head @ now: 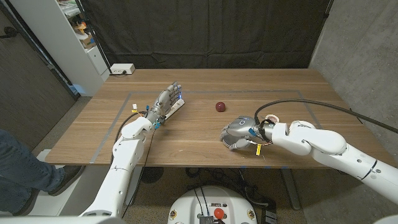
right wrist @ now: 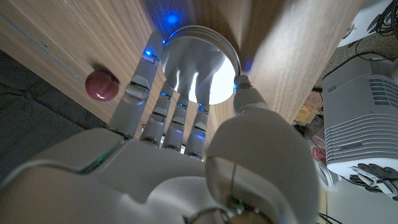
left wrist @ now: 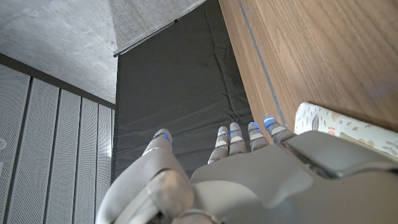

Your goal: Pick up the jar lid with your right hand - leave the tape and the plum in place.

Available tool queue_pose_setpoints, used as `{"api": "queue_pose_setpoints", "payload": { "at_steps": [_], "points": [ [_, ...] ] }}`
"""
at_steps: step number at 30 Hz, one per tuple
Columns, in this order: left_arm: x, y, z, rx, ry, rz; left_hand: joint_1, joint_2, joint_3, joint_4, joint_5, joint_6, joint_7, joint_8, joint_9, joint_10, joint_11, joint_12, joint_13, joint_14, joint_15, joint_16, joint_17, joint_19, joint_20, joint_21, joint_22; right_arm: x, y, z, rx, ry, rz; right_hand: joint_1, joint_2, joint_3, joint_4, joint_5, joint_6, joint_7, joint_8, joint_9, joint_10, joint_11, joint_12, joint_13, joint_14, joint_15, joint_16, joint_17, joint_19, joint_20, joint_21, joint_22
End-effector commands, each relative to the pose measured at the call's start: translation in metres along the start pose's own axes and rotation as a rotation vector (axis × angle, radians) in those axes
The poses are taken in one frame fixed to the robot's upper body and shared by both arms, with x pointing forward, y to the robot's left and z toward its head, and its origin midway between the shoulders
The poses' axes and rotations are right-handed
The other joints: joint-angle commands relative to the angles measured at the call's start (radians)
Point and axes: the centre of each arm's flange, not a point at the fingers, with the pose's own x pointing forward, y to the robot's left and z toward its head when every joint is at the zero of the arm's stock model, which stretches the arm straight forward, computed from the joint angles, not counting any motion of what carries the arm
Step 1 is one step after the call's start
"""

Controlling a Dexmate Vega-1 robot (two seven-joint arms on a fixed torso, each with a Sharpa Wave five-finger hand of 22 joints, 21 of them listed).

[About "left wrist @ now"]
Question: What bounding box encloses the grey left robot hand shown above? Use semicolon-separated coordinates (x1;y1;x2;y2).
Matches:
95;116;398;224

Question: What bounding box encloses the cream patterned flat case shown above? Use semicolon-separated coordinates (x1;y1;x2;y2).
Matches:
294;101;398;162

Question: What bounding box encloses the wooden table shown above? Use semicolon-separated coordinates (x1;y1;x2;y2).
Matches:
237;0;289;128

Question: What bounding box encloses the black backdrop curtain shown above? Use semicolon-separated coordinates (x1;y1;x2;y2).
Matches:
111;0;254;184

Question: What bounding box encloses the black backdrop crossbar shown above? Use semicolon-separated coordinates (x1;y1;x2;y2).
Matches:
113;18;180;58

